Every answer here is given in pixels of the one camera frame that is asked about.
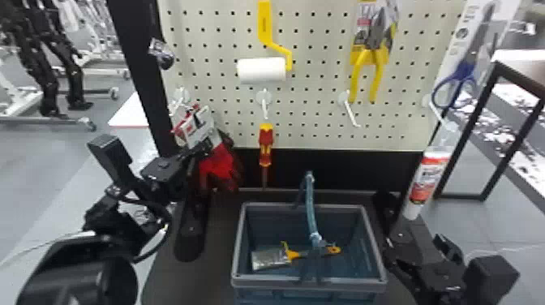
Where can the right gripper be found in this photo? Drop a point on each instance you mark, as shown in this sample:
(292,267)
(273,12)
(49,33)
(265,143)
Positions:
(430,283)

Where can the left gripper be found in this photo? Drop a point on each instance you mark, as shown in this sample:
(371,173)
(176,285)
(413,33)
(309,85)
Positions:
(165,176)

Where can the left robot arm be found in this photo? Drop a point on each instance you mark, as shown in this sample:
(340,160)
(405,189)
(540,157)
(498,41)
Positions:
(85,272)

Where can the red screwdriver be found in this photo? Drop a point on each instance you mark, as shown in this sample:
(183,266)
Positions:
(265,145)

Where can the white sealant tube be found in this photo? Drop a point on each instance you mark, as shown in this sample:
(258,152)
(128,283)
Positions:
(428,174)

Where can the yellow paint roller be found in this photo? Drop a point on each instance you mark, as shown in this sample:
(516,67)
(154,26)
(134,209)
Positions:
(260,70)

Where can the yellow brush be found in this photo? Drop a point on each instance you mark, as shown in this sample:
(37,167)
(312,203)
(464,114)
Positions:
(272,257)

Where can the white pegboard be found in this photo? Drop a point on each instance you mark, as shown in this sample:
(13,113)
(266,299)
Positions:
(315,115)

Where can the blue basket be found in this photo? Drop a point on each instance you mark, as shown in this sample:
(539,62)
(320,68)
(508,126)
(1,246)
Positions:
(255,283)

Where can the blue scissors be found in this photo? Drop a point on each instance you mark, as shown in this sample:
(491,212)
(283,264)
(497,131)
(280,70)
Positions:
(457,76)

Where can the yellow pliers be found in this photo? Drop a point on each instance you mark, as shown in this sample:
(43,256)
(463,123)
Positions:
(369,59)

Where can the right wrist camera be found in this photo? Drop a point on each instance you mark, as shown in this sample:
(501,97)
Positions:
(489,279)

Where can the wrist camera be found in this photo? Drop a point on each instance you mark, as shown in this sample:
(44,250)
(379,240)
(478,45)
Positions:
(489,279)
(111,158)

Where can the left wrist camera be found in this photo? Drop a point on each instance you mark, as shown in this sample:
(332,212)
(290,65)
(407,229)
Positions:
(111,158)

